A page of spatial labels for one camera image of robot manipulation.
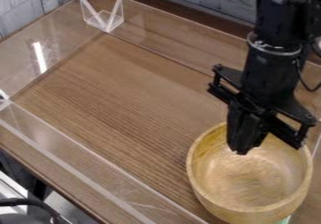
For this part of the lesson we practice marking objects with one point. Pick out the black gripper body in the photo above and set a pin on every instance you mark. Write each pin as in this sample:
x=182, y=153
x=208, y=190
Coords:
x=262, y=88

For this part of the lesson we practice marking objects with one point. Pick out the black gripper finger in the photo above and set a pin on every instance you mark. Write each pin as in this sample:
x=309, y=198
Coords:
x=238, y=133
x=258, y=131

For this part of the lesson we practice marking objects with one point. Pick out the brown wooden bowl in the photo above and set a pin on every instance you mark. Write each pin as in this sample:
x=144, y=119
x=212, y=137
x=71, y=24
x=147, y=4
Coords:
x=251, y=189

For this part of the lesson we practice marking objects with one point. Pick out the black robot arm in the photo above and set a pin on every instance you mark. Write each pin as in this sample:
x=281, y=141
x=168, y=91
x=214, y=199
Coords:
x=289, y=23

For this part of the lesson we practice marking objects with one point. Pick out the green block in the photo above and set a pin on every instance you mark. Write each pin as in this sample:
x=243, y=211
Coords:
x=285, y=220

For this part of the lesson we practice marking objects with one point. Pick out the clear acrylic corner bracket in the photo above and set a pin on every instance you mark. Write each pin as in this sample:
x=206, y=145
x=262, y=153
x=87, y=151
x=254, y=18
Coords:
x=104, y=20

